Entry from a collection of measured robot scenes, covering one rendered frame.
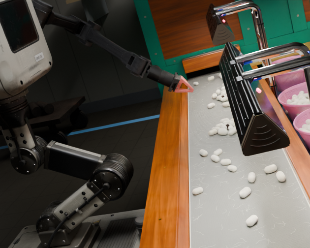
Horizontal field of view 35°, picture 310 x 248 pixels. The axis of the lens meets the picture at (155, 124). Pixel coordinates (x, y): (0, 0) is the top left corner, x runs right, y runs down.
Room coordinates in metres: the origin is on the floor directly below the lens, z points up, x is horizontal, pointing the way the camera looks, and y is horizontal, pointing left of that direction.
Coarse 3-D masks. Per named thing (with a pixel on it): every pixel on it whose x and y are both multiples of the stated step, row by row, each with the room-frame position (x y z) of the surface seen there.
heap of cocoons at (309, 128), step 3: (306, 120) 1.52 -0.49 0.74; (309, 120) 1.51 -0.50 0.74; (306, 123) 1.52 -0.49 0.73; (309, 123) 1.51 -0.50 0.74; (303, 126) 1.49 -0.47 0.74; (306, 126) 1.47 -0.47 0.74; (309, 126) 1.46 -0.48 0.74; (300, 129) 1.47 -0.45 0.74; (303, 129) 1.46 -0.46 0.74; (306, 129) 1.46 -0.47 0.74; (309, 129) 1.45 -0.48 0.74
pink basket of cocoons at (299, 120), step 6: (300, 114) 1.52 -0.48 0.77; (306, 114) 1.54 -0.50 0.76; (294, 120) 1.49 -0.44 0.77; (300, 120) 1.51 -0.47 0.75; (294, 126) 1.44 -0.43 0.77; (300, 126) 1.49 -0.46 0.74; (300, 132) 1.39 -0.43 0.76; (306, 132) 1.37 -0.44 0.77; (306, 138) 1.39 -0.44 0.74; (306, 144) 1.43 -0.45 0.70
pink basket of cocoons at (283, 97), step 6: (300, 84) 1.83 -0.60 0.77; (306, 84) 1.82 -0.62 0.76; (288, 90) 1.81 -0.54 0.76; (294, 90) 1.82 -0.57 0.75; (282, 96) 1.78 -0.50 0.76; (288, 96) 1.80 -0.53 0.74; (282, 102) 1.68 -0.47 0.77; (288, 108) 1.66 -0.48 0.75; (294, 108) 1.63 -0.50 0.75; (306, 108) 1.60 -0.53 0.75; (288, 114) 1.70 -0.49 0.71; (294, 114) 1.65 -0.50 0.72
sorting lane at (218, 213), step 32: (192, 96) 2.19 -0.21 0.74; (192, 128) 1.77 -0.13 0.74; (192, 160) 1.48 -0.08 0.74; (256, 160) 1.34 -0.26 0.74; (288, 160) 1.28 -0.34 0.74; (224, 192) 1.21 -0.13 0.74; (256, 192) 1.16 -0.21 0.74; (288, 192) 1.11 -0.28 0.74; (192, 224) 1.09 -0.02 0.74; (224, 224) 1.05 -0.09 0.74; (256, 224) 1.01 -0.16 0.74; (288, 224) 0.97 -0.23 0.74
